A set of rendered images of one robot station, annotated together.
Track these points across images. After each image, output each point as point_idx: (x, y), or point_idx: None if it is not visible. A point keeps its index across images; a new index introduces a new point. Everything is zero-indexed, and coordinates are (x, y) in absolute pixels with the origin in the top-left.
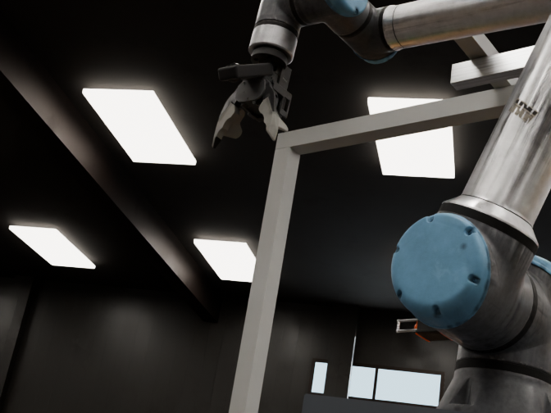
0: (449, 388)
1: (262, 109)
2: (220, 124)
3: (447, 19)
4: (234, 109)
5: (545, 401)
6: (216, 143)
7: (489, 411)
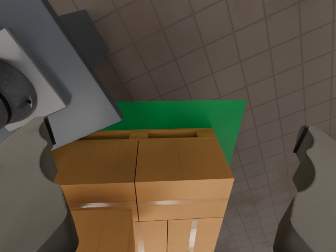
0: (0, 77)
1: (33, 201)
2: (335, 166)
3: None
4: (314, 246)
5: None
6: (298, 136)
7: None
